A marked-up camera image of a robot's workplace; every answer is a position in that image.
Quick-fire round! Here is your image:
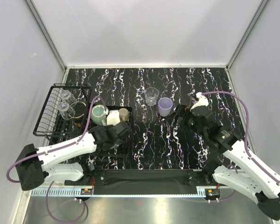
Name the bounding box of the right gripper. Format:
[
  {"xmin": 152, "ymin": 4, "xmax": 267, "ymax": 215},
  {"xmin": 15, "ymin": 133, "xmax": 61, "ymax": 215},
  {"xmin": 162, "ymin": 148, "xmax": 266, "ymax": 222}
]
[{"xmin": 166, "ymin": 104, "xmax": 207, "ymax": 139}]

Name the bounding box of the lilac plastic cup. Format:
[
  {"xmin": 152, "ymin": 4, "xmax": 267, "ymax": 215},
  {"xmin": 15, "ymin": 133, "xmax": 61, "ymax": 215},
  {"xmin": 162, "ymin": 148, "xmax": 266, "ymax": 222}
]
[{"xmin": 158, "ymin": 98, "xmax": 173, "ymax": 117}]

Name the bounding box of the green glazed ceramic mug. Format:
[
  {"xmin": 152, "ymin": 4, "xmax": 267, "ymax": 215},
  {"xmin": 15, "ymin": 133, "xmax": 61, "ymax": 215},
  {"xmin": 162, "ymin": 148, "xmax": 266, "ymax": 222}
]
[{"xmin": 91, "ymin": 105, "xmax": 108, "ymax": 126}]

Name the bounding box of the small beige mug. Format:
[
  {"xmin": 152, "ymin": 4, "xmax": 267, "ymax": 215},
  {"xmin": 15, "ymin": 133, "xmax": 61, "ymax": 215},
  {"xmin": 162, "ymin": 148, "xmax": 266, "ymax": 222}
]
[{"xmin": 119, "ymin": 108, "xmax": 130, "ymax": 122}]

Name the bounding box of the tall clear glass tumbler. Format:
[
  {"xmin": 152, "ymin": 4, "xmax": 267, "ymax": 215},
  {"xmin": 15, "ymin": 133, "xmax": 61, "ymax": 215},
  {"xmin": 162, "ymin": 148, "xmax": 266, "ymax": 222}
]
[{"xmin": 144, "ymin": 87, "xmax": 159, "ymax": 106}]

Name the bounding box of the black mug red inside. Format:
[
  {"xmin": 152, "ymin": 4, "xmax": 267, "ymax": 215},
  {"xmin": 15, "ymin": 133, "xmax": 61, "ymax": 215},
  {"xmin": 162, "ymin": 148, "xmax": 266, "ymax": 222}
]
[{"xmin": 72, "ymin": 102, "xmax": 86, "ymax": 124}]

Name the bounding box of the small clear glass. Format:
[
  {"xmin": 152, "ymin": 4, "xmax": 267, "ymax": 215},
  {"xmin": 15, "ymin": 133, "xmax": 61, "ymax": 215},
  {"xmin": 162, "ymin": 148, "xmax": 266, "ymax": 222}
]
[
  {"xmin": 61, "ymin": 90, "xmax": 77, "ymax": 105},
  {"xmin": 58, "ymin": 102, "xmax": 75, "ymax": 120}
]

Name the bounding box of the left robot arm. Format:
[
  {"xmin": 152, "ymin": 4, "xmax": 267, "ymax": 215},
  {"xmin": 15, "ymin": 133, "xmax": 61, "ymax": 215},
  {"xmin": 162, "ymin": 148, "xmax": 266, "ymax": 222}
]
[{"xmin": 15, "ymin": 122, "xmax": 133, "ymax": 191}]

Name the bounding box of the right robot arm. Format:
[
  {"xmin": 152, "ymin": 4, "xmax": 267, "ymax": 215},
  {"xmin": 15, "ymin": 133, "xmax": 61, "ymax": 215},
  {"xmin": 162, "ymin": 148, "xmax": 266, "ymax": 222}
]
[{"xmin": 172, "ymin": 105, "xmax": 280, "ymax": 221}]

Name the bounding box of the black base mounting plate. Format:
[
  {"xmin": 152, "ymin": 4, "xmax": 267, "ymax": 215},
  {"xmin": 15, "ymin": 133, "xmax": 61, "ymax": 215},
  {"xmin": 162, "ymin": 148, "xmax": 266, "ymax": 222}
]
[{"xmin": 64, "ymin": 169, "xmax": 217, "ymax": 196}]

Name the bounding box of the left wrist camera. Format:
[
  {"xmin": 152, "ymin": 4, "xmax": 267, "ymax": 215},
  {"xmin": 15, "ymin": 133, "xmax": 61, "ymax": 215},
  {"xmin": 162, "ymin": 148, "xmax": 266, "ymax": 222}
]
[{"xmin": 106, "ymin": 110, "xmax": 121, "ymax": 126}]

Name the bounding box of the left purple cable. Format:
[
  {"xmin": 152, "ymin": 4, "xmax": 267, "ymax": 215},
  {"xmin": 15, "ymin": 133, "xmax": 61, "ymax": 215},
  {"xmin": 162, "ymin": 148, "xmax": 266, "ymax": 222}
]
[{"xmin": 6, "ymin": 95, "xmax": 108, "ymax": 183}]

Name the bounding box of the purple cable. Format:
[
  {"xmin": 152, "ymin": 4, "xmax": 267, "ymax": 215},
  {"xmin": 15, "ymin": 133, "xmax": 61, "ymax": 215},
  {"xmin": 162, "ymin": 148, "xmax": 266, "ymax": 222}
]
[
  {"xmin": 200, "ymin": 91, "xmax": 280, "ymax": 187},
  {"xmin": 6, "ymin": 95, "xmax": 108, "ymax": 183}
]

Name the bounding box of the black wire dish rack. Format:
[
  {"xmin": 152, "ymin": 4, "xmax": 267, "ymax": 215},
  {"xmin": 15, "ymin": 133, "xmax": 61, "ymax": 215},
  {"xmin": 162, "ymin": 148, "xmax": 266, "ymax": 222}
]
[{"xmin": 32, "ymin": 83, "xmax": 133, "ymax": 161}]

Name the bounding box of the grey cable duct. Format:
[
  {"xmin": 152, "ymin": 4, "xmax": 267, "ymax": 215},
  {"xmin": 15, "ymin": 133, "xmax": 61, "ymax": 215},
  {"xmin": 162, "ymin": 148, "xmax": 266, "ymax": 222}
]
[{"xmin": 31, "ymin": 187, "xmax": 206, "ymax": 198}]

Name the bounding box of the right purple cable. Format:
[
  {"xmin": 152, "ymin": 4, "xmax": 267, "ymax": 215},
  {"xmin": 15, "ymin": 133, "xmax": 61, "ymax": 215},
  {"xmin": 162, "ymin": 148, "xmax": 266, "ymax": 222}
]
[{"xmin": 200, "ymin": 91, "xmax": 280, "ymax": 187}]

